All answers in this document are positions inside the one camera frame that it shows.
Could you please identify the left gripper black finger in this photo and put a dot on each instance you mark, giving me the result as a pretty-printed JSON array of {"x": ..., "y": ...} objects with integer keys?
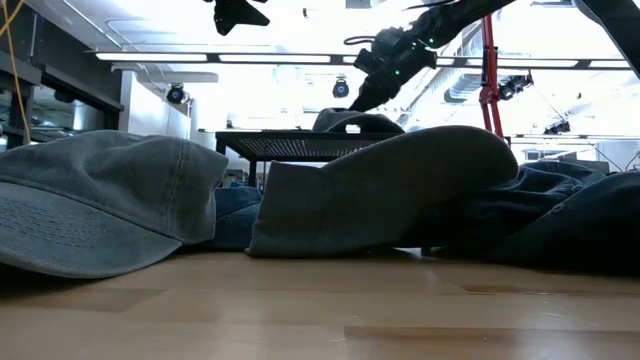
[
  {"x": 247, "y": 12},
  {"x": 224, "y": 20}
]

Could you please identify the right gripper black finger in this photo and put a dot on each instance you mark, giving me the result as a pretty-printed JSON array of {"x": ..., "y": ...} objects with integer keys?
[
  {"x": 385, "y": 92},
  {"x": 367, "y": 95}
]

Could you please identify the slate blue baseball cap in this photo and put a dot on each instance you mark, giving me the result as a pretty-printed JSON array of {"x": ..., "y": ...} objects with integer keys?
[{"x": 375, "y": 200}]

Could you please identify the navy blue baseball cap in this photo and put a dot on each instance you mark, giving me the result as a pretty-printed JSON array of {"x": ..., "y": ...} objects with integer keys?
[
  {"x": 235, "y": 215},
  {"x": 575, "y": 225}
]

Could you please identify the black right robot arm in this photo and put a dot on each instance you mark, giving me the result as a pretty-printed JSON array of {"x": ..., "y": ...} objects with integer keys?
[{"x": 465, "y": 15}]

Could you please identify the black round ceiling spotlight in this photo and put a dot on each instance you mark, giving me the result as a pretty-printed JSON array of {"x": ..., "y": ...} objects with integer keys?
[
  {"x": 340, "y": 88},
  {"x": 176, "y": 94}
]

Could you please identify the long overhead light bar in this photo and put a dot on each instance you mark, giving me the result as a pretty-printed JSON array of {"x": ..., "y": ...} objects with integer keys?
[{"x": 275, "y": 58}]

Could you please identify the black perforated metal rack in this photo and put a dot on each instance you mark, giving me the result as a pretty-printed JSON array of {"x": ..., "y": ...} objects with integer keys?
[{"x": 300, "y": 147}]

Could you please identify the red desk lamp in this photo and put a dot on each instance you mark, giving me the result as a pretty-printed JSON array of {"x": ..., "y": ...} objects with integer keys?
[{"x": 489, "y": 50}]

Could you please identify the black ceiling track light cluster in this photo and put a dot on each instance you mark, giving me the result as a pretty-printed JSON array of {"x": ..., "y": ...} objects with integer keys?
[{"x": 515, "y": 85}]

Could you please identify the small black track light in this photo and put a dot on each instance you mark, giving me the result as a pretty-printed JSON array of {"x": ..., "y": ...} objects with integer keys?
[{"x": 556, "y": 128}]

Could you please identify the grey ceiling duct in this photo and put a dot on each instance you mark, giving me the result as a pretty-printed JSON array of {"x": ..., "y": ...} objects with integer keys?
[{"x": 462, "y": 90}]

